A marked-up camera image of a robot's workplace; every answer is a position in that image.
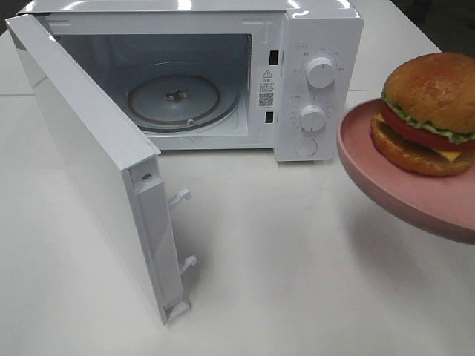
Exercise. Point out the white microwave oven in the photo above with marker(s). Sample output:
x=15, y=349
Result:
x=122, y=44

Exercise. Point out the white warning label sticker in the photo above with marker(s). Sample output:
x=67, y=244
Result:
x=266, y=87

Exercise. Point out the white microwave door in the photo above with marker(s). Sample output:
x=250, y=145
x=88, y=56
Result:
x=113, y=163

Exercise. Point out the white upper power knob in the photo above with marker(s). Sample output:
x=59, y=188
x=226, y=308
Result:
x=320, y=70

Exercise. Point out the glass microwave turntable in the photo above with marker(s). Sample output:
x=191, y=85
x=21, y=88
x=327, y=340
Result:
x=173, y=102

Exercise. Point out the burger with lettuce and tomato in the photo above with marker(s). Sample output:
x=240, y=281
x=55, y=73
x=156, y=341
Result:
x=425, y=122

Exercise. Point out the white timer knob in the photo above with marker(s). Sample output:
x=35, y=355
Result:
x=312, y=118

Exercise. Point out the pink round plate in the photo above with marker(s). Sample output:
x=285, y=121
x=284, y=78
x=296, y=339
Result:
x=443, y=206

